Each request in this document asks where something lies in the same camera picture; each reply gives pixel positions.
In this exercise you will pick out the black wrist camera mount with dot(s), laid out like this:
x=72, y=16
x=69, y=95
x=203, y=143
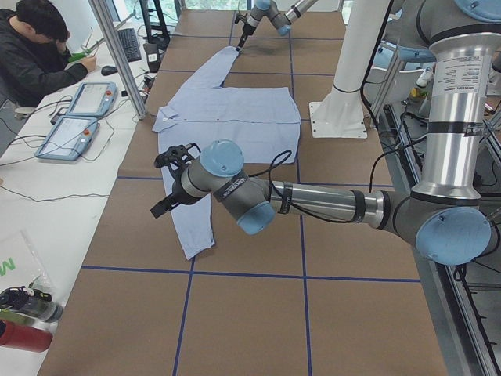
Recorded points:
x=176, y=157

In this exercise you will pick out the blue teach pendant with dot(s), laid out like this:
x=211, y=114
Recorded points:
x=93, y=99
x=68, y=139

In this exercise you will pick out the black computer mouse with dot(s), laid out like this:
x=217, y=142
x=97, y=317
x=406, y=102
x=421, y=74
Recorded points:
x=108, y=70

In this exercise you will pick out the clear bottle black cap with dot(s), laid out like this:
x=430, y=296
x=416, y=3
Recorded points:
x=31, y=302

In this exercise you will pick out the dark box with white label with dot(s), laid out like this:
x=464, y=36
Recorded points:
x=152, y=56

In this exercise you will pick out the upper blue teach pendant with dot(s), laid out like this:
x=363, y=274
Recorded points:
x=93, y=99

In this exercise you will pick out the aluminium frame post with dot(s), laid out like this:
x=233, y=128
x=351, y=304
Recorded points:
x=106, y=25

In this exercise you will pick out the seated person in black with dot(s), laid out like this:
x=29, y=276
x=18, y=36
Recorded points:
x=34, y=53

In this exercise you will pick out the green handled tool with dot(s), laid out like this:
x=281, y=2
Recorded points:
x=86, y=51

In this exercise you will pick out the lower blue teach pendant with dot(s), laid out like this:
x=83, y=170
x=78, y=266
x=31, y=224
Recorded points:
x=68, y=139

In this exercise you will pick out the red bottle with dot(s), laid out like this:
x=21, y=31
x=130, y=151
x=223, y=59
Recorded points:
x=26, y=338

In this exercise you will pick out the light blue striped shirt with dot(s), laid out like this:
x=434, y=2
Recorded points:
x=232, y=127

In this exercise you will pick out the white camera pillar with base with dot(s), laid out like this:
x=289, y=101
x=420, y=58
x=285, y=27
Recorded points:
x=340, y=114

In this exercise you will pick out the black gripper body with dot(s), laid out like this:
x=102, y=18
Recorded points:
x=177, y=190
x=246, y=32

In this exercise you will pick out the black keyboard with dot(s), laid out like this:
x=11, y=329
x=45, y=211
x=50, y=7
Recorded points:
x=130, y=44

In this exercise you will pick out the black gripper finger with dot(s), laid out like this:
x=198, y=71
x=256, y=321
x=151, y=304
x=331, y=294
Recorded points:
x=160, y=208
x=241, y=44

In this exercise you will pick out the clear plastic bag green print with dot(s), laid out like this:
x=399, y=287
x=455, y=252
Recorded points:
x=21, y=266

